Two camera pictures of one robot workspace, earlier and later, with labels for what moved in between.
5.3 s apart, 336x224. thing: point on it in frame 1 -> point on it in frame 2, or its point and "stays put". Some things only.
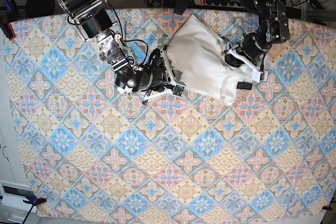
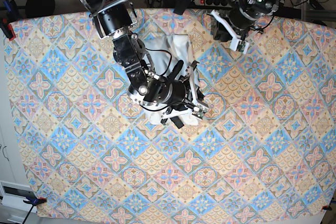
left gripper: [169, 81] -> [195, 104]
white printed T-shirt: [197, 54] -> [166, 52]
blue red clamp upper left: [11, 16] stays put
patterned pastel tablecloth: [92, 151] stays put
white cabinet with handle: [16, 193] stays put
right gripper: [231, 60] -> [221, 31]
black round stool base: [40, 3] stays put
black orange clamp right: [326, 208] stays put
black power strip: [223, 2] stays put
